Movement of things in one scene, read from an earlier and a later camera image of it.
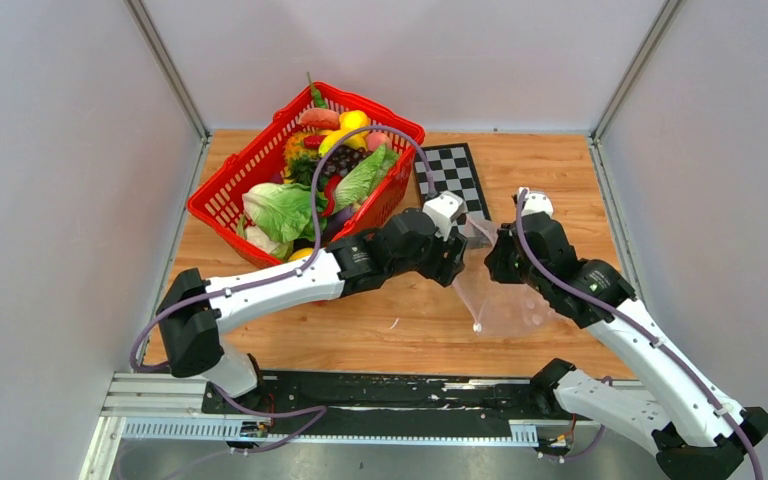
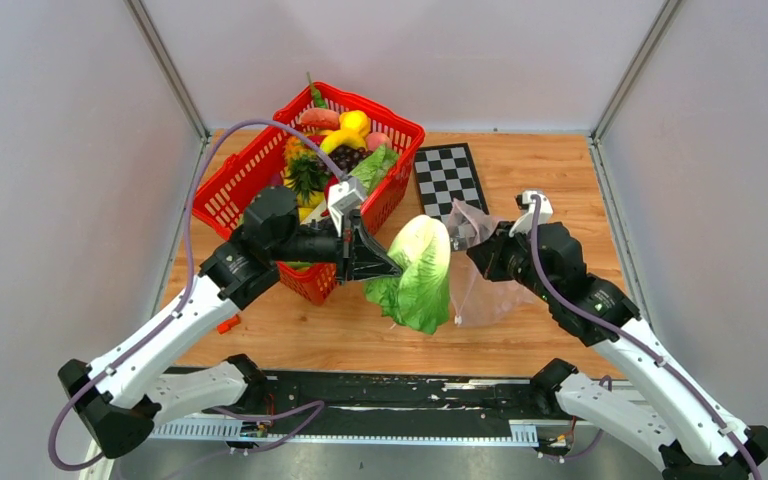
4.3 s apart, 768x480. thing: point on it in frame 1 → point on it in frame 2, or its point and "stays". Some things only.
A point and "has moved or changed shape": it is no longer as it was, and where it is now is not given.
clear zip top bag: x=490 y=305 has moved or changed shape
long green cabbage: x=356 y=185 stays
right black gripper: x=494 y=260 stays
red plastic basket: x=260 y=159 stays
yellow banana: x=328 y=142 stays
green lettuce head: x=281 y=211 has moved or changed shape
